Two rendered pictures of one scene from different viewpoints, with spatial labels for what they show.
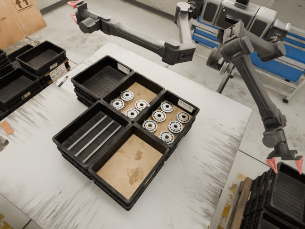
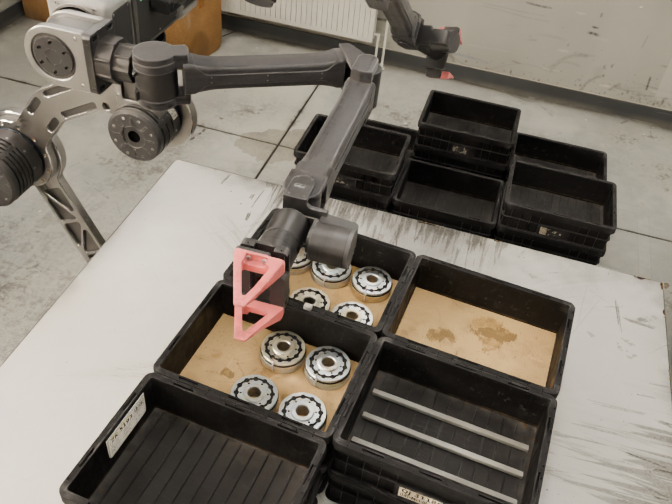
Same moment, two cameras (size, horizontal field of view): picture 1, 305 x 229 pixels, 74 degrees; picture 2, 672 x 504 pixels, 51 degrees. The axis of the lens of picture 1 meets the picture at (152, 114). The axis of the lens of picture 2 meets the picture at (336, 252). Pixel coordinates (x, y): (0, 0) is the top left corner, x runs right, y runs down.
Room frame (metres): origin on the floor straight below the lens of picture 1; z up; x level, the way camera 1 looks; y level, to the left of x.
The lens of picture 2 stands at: (1.06, 1.12, 2.11)
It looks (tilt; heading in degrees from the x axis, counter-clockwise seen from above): 42 degrees down; 259
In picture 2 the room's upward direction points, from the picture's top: 7 degrees clockwise
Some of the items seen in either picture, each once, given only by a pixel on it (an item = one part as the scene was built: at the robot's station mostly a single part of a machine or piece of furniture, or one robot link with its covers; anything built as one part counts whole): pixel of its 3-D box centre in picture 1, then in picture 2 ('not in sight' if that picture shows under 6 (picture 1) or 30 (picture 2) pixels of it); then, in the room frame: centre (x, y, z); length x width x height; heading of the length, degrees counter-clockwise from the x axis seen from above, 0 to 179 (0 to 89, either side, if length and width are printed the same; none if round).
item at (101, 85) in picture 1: (104, 80); (199, 483); (1.13, 0.42, 0.87); 0.40 x 0.30 x 0.11; 152
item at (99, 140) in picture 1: (94, 135); (443, 435); (0.63, 0.35, 0.87); 0.40 x 0.30 x 0.11; 152
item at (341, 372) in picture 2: (132, 114); (328, 364); (0.85, 0.14, 0.86); 0.10 x 0.10 x 0.01
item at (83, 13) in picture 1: (86, 15); (271, 261); (1.01, 0.43, 1.45); 0.07 x 0.07 x 0.10; 68
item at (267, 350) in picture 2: (141, 105); (283, 348); (0.95, 0.09, 0.86); 0.10 x 0.10 x 0.01
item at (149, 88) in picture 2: (182, 14); (150, 77); (1.20, -0.08, 1.44); 0.10 x 0.09 x 0.05; 157
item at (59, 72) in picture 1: (58, 72); not in sight; (1.57, 1.10, 0.41); 0.31 x 0.02 x 0.16; 157
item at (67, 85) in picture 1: (77, 77); not in sight; (1.26, 0.72, 0.70); 0.33 x 0.23 x 0.01; 157
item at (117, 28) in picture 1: (138, 38); (336, 138); (0.88, 0.13, 1.45); 0.43 x 0.06 x 0.11; 67
